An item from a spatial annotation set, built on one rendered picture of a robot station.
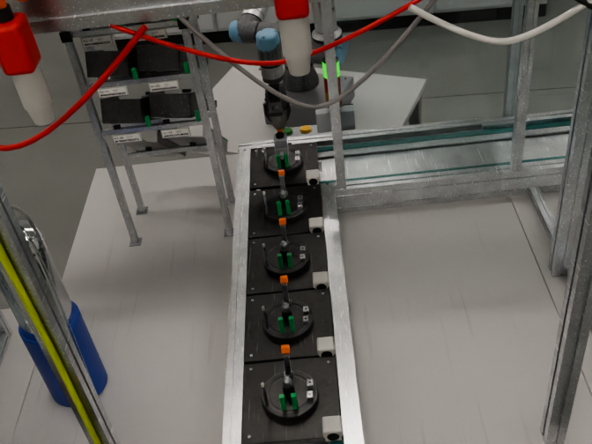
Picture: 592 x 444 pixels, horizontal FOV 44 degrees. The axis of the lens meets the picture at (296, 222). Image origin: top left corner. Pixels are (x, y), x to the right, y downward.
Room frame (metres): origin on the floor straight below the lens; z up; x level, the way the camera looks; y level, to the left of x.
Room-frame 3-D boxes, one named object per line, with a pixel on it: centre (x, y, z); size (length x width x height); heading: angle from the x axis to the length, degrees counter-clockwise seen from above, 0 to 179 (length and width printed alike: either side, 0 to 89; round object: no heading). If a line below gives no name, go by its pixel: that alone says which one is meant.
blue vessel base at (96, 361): (1.33, 0.66, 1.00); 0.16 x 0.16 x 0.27
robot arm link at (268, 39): (2.19, 0.01, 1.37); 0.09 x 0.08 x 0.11; 153
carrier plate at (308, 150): (2.10, 0.01, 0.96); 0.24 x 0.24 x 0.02; 86
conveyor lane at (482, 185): (2.05, -0.28, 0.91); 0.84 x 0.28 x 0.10; 86
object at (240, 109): (2.63, -0.08, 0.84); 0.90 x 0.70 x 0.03; 63
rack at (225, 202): (1.99, 0.38, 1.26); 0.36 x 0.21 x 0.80; 86
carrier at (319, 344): (1.35, 0.06, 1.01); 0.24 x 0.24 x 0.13; 86
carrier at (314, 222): (1.84, 0.03, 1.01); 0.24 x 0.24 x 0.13; 86
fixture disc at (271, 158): (2.10, 0.01, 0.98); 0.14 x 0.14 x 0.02
